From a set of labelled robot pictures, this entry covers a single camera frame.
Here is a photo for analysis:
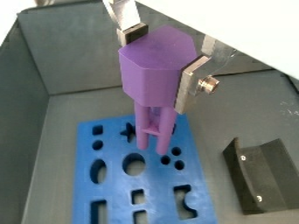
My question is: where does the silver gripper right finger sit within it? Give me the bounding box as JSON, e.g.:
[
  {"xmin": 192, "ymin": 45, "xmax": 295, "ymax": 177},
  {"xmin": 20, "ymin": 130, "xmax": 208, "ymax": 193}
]
[{"xmin": 173, "ymin": 35, "xmax": 236, "ymax": 114}]

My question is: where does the purple three prong peg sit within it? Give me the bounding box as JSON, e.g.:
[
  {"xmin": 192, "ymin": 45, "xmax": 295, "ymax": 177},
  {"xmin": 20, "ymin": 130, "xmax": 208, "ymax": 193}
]
[{"xmin": 118, "ymin": 25, "xmax": 196, "ymax": 155}]

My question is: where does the blue foam shape board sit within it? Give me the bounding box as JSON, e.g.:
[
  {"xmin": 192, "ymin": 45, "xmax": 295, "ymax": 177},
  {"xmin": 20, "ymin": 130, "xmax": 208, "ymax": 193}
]
[{"xmin": 70, "ymin": 115, "xmax": 217, "ymax": 224}]

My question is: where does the black curved cradle holder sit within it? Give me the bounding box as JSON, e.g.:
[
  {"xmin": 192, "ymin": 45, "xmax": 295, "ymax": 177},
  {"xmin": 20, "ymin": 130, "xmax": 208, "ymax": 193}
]
[{"xmin": 222, "ymin": 137, "xmax": 299, "ymax": 214}]

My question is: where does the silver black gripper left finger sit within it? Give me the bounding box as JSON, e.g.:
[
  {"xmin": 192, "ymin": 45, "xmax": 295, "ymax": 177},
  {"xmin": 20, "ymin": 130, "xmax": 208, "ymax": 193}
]
[{"xmin": 102, "ymin": 0, "xmax": 148, "ymax": 46}]

